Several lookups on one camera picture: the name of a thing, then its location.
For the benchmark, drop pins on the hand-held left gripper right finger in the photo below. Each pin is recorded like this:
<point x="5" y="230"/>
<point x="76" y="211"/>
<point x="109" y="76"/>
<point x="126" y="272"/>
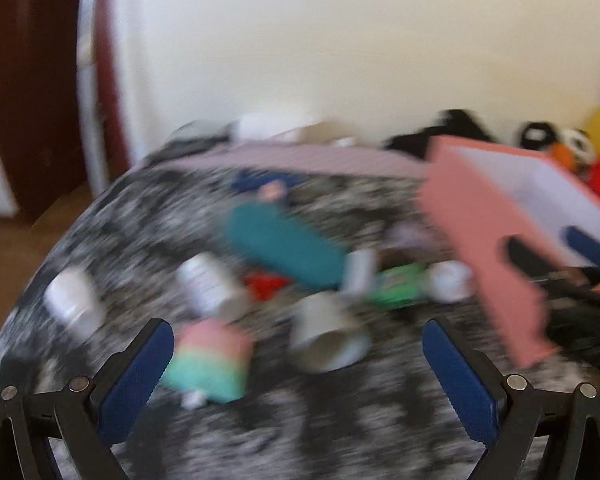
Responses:
<point x="465" y="390"/>

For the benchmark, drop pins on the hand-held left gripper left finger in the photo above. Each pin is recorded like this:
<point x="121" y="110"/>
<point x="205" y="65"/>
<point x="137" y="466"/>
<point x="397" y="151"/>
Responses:
<point x="132" y="390"/>

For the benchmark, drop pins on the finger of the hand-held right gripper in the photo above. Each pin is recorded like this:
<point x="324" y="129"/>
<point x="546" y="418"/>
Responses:
<point x="527" y="260"/>
<point x="590" y="246"/>

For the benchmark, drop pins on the pink storage box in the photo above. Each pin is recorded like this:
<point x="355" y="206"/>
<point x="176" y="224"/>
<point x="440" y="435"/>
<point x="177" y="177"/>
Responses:
<point x="480" y="230"/>

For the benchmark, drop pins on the speckled black-white desktop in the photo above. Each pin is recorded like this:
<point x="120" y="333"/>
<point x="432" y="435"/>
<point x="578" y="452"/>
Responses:
<point x="305" y="410"/>

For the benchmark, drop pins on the pastel rainbow toy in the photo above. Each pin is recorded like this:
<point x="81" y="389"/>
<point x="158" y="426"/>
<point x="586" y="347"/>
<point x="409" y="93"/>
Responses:
<point x="209" y="360"/>

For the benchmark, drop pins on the black-white plush orange beak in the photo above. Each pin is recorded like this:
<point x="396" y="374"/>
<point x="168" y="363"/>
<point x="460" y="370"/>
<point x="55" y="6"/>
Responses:
<point x="575" y="149"/>

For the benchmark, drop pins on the white plastic bottle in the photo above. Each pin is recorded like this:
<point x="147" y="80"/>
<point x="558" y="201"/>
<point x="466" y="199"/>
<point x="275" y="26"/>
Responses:
<point x="75" y="302"/>

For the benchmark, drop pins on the small lavender item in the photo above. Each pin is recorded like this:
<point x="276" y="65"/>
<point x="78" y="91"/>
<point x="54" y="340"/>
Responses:
<point x="410" y="235"/>

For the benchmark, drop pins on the green packet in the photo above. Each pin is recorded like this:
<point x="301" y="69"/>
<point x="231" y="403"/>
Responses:
<point x="395" y="285"/>

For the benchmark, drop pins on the white jar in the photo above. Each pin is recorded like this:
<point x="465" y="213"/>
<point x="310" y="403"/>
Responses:
<point x="211" y="286"/>

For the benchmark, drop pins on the white paper cup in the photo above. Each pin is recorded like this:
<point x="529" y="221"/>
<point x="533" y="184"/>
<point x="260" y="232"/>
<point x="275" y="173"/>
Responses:
<point x="326" y="334"/>

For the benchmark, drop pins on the black plush toy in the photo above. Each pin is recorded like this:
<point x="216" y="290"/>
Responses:
<point x="442" y="132"/>

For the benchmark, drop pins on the small red item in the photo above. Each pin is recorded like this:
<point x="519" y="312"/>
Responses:
<point x="264" y="285"/>

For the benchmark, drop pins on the teal oblong case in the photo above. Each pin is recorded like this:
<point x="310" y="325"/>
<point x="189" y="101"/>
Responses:
<point x="286" y="249"/>

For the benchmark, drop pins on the small pink item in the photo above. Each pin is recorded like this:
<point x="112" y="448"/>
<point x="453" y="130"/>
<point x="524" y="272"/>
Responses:
<point x="274" y="192"/>

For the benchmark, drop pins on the dark blue item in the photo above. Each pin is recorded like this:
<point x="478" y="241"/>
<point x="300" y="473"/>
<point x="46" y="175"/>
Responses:
<point x="260" y="182"/>

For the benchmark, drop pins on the lilac mat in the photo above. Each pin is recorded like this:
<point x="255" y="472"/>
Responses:
<point x="305" y="160"/>

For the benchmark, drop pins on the brown wooden door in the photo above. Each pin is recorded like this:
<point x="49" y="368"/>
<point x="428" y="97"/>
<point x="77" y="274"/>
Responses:
<point x="35" y="85"/>

